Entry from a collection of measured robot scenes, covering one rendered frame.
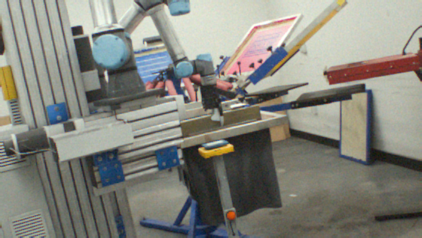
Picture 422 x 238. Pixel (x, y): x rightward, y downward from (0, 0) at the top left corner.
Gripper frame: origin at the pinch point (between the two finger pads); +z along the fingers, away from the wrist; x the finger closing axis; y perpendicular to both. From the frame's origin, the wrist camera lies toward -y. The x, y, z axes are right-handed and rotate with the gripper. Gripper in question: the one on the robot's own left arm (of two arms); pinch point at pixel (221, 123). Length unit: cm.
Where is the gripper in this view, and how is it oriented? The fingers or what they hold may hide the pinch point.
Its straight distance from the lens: 256.1
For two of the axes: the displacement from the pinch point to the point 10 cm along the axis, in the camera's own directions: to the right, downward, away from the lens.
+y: -9.5, 2.2, -2.0
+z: 2.0, 9.7, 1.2
